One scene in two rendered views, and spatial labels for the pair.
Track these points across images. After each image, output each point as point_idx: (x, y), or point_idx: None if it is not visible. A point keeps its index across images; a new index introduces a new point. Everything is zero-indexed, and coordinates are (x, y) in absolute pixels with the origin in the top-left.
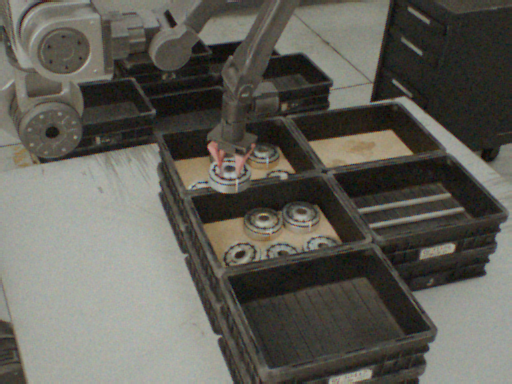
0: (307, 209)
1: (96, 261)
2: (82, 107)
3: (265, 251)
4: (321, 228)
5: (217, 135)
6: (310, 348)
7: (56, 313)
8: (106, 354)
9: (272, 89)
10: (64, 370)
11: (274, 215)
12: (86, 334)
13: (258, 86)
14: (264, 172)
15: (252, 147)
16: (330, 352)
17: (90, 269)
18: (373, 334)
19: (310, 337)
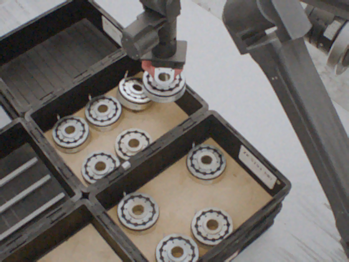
0: (95, 170)
1: (270, 126)
2: (326, 59)
3: (118, 107)
4: (79, 171)
5: (177, 44)
6: (64, 55)
7: (261, 75)
8: (208, 59)
9: (128, 28)
10: (225, 43)
11: (125, 154)
12: (230, 68)
13: (143, 23)
14: (164, 235)
15: (143, 62)
16: (50, 58)
17: (268, 116)
18: (22, 80)
19: (66, 63)
